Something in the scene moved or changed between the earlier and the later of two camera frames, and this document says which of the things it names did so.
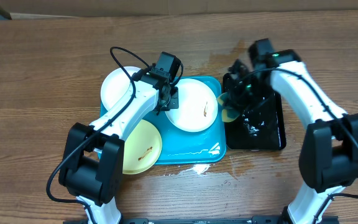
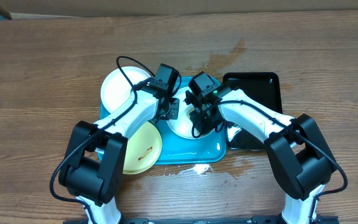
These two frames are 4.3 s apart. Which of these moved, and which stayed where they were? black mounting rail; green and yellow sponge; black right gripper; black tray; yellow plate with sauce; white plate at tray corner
Moved: black right gripper; green and yellow sponge
Stayed: black mounting rail; white plate at tray corner; black tray; yellow plate with sauce
